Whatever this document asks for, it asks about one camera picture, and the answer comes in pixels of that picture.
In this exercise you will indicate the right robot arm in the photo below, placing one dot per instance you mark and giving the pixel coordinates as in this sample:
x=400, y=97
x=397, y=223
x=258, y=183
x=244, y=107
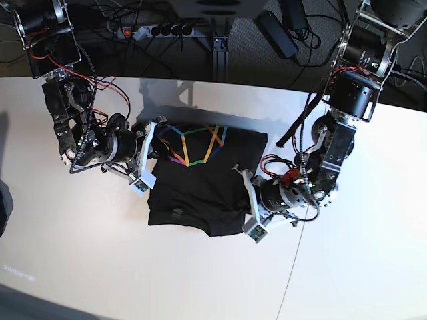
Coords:
x=87, y=138

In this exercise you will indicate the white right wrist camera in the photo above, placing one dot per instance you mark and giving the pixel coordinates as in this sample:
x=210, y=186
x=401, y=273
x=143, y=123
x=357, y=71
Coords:
x=143, y=183

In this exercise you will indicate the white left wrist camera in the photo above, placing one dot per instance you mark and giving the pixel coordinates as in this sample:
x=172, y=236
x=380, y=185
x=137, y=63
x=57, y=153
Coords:
x=254, y=229

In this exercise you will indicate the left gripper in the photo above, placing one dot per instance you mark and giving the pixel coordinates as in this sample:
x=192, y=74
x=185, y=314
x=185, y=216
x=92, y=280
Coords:
x=271, y=199

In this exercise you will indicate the aluminium table leg frame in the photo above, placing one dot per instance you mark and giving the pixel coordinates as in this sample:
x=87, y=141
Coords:
x=216, y=42

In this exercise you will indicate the black T-shirt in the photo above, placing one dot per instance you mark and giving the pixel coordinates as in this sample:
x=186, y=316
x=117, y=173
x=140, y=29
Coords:
x=195, y=186

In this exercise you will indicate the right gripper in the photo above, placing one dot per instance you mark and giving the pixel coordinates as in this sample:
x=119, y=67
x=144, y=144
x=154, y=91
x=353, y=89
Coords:
x=127, y=151

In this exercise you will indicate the dark object at left edge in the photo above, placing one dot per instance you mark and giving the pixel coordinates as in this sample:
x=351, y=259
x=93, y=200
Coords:
x=6, y=206

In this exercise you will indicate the black power brick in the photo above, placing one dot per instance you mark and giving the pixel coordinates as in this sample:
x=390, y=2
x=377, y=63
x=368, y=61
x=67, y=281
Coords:
x=273, y=31

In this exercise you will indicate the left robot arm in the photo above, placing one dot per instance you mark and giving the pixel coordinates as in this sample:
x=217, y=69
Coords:
x=323, y=135

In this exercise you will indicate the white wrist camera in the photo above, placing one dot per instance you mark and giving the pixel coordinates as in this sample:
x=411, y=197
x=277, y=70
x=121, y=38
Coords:
x=143, y=183
x=254, y=229

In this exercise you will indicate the grey power strip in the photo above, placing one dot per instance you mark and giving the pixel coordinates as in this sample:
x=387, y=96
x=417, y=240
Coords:
x=142, y=32

